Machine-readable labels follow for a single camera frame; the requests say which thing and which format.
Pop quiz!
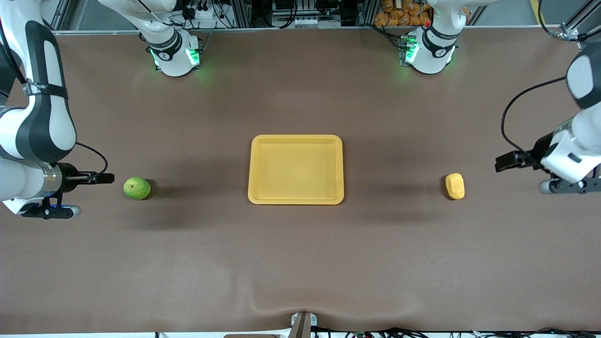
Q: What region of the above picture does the aluminium table frame rail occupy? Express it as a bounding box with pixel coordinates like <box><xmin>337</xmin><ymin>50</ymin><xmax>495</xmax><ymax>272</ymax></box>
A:
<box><xmin>52</xmin><ymin>24</ymin><xmax>564</xmax><ymax>36</ymax></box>

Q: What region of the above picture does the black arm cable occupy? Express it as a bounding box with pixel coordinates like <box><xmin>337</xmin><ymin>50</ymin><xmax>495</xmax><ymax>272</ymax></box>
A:
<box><xmin>500</xmin><ymin>76</ymin><xmax>570</xmax><ymax>154</ymax></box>
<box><xmin>75</xmin><ymin>141</ymin><xmax>109</xmax><ymax>177</ymax></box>

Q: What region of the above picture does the metal table clamp bracket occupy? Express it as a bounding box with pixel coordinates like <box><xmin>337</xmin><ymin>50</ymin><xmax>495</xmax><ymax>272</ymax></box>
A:
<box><xmin>290</xmin><ymin>311</ymin><xmax>318</xmax><ymax>338</ymax></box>

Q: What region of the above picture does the green apple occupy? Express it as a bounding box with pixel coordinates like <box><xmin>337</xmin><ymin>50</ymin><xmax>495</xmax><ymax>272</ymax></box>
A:
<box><xmin>123</xmin><ymin>177</ymin><xmax>152</xmax><ymax>201</ymax></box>

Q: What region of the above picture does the white power strip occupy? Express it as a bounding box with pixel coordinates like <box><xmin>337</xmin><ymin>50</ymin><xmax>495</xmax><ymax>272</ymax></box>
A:
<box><xmin>185</xmin><ymin>4</ymin><xmax>227</xmax><ymax>23</ymax></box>

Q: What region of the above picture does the brown table mat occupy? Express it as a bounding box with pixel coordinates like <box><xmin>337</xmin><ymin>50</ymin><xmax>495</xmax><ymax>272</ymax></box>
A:
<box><xmin>0</xmin><ymin>27</ymin><xmax>601</xmax><ymax>335</ymax></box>

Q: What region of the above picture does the yellow plastic tray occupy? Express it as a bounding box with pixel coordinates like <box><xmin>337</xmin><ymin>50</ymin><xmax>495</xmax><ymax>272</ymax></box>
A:
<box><xmin>247</xmin><ymin>134</ymin><xmax>345</xmax><ymax>206</ymax></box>

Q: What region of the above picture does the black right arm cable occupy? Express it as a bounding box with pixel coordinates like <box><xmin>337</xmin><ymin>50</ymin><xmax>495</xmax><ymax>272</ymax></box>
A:
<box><xmin>75</xmin><ymin>141</ymin><xmax>109</xmax><ymax>177</ymax></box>

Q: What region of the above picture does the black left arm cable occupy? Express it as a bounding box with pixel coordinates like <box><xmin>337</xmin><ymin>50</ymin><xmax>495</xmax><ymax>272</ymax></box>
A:
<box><xmin>500</xmin><ymin>76</ymin><xmax>570</xmax><ymax>154</ymax></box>

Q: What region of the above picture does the pile of orange bread rolls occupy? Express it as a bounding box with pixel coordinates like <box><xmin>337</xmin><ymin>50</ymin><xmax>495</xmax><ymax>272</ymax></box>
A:
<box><xmin>374</xmin><ymin>0</ymin><xmax>433</xmax><ymax>28</ymax></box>

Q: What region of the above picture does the yellow potato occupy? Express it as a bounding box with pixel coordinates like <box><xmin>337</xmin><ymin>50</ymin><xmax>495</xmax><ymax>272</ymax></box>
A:
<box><xmin>445</xmin><ymin>173</ymin><xmax>466</xmax><ymax>200</ymax></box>

